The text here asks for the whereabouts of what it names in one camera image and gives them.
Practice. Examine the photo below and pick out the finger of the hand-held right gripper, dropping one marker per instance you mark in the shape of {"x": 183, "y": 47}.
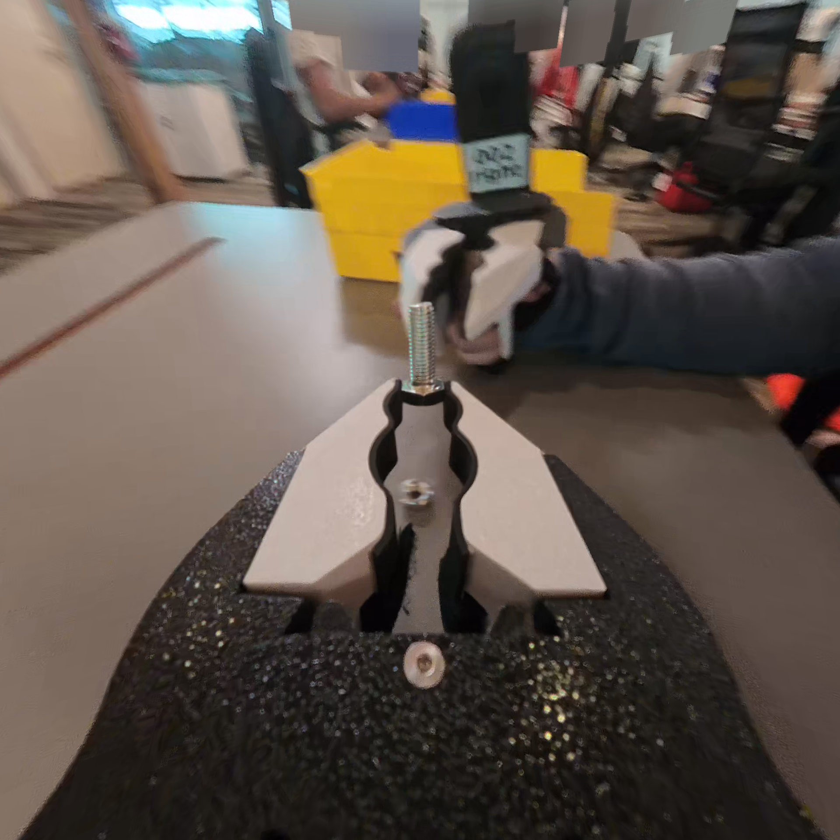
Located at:
{"x": 505, "y": 282}
{"x": 420, "y": 269}

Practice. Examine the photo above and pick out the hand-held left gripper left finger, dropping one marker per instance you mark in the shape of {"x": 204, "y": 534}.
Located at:
{"x": 315, "y": 518}

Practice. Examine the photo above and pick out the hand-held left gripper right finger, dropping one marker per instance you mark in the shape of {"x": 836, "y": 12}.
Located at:
{"x": 525, "y": 525}

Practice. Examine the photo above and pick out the silver steel bolt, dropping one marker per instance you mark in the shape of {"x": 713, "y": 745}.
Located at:
{"x": 421, "y": 341}

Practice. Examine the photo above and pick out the silver steel nut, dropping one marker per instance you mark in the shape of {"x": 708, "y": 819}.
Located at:
{"x": 415, "y": 493}

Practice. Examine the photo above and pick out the person's right forearm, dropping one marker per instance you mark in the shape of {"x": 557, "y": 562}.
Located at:
{"x": 689, "y": 308}

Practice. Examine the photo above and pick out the person's right hand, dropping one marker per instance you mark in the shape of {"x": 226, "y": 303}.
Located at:
{"x": 476, "y": 351}

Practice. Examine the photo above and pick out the yellow plastic bin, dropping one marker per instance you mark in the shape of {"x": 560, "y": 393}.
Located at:
{"x": 438, "y": 96}
{"x": 407, "y": 177}
{"x": 367, "y": 253}

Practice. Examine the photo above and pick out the blue plastic bin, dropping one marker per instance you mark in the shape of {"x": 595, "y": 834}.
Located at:
{"x": 423, "y": 121}

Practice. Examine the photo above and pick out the black office chair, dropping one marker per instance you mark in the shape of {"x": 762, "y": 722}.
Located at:
{"x": 279, "y": 131}

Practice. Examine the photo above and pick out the red bag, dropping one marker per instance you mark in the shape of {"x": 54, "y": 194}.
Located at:
{"x": 689, "y": 187}

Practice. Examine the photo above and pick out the white recycling cabinet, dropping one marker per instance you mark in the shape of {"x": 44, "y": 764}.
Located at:
{"x": 197, "y": 131}

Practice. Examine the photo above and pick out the black shelf rack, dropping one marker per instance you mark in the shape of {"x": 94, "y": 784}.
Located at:
{"x": 754, "y": 98}

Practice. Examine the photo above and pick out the orange plastic object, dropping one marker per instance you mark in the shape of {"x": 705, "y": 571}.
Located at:
{"x": 784, "y": 390}

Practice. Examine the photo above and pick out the wooden support post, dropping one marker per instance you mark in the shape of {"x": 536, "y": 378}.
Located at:
{"x": 124, "y": 111}

